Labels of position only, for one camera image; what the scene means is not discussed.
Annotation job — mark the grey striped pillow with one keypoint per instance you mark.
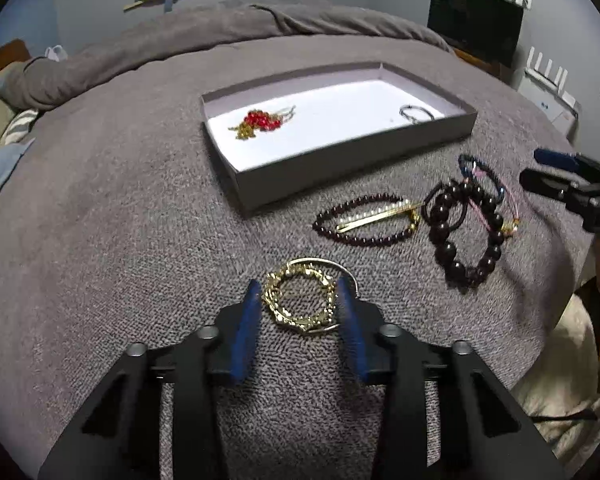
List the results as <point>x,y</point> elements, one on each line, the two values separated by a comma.
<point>20,122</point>

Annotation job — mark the wooden headboard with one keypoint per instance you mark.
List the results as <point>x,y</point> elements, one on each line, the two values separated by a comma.
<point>5,55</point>

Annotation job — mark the gold pearl hair clip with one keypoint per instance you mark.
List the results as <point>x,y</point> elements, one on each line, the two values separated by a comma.
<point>375,215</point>

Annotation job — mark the white plastic bag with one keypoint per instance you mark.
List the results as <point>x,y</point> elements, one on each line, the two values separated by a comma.
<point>55,53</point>

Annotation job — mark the thin silver bangle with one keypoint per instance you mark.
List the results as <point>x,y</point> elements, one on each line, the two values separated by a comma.
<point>350,275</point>

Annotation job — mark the grey shallow cardboard box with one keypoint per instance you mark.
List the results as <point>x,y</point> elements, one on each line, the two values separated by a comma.
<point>330,110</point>

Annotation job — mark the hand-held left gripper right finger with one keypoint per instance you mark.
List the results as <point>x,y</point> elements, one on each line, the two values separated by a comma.
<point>352,330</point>

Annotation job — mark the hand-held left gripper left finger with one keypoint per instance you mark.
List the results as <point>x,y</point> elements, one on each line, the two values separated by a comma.
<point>245,330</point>

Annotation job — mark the white box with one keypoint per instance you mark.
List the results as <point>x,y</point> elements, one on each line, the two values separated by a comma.
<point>545,105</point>

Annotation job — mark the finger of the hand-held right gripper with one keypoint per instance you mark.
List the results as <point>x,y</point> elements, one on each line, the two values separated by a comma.
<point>555,157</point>
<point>545,181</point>

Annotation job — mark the black flat screen monitor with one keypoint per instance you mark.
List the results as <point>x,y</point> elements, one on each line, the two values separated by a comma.
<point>475,20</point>

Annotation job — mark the cream cloth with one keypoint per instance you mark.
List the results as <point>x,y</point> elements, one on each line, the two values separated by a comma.
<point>555,375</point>

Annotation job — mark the wooden monitor stand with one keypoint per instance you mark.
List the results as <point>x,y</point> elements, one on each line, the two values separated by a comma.
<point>480,62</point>

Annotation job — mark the white router with antennas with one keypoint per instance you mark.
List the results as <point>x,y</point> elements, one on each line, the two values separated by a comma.
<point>545,77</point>

